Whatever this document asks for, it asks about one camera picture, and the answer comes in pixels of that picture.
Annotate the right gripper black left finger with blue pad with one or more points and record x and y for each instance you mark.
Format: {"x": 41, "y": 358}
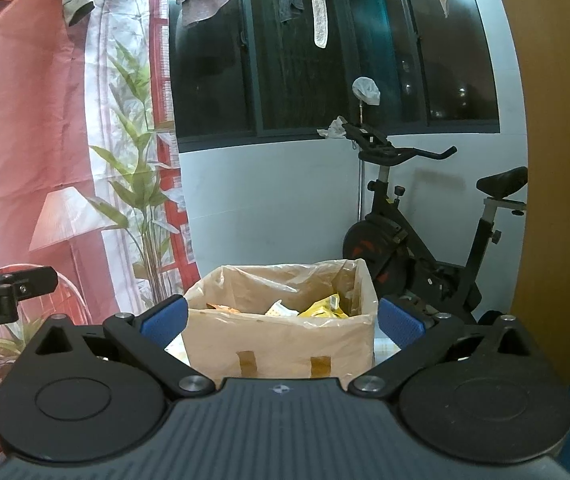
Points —
{"x": 142, "y": 339}

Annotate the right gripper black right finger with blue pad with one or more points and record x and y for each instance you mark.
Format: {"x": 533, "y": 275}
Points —
{"x": 423, "y": 340}

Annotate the yellow checked tablecloth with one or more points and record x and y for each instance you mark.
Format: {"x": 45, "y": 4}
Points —
{"x": 384, "y": 348}

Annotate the orange snack packet in bag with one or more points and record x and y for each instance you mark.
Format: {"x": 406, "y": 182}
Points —
{"x": 222, "y": 308}

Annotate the yellow snack packet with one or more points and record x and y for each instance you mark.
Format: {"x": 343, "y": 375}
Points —
{"x": 328, "y": 307}

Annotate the brown paper bag plastic lined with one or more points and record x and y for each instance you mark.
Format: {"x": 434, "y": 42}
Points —
{"x": 269, "y": 339}

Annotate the white plastic bag on bike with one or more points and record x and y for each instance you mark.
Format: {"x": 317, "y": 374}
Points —
{"x": 366, "y": 91}

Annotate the dark window with frame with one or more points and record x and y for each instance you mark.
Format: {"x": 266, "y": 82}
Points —
{"x": 245, "y": 77}

